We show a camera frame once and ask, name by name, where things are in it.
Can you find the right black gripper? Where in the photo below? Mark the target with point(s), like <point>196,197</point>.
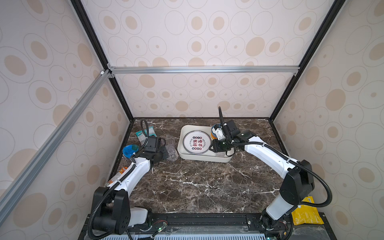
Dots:
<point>215,148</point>

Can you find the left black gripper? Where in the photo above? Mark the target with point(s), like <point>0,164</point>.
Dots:
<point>165,153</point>

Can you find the blue bowl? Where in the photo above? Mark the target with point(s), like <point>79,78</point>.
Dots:
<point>214,129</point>

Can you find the clear plastic cup front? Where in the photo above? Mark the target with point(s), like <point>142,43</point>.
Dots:
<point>172,153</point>

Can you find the white plate red green characters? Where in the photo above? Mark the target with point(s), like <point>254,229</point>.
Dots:
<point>197,142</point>

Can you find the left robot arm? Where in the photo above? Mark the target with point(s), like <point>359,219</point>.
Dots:
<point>111,211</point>

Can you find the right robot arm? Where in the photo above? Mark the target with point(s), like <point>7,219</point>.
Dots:
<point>298,176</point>

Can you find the white plastic bin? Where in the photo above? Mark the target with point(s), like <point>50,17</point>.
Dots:
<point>209,156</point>

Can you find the blue lidded cup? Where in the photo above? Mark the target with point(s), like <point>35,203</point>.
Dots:
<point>130,150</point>

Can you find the orange snack packet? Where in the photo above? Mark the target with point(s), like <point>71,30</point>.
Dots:
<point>116,177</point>

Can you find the yellow snack bag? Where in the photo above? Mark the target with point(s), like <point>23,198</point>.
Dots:
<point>306,215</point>

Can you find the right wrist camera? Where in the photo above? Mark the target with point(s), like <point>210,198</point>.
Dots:
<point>227,130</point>

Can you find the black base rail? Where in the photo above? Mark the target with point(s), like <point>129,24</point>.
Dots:
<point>226,227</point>

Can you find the horizontal aluminium rail back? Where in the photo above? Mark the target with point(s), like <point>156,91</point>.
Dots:
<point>205,69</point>

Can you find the aluminium rail left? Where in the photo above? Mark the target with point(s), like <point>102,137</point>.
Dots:
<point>20,185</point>

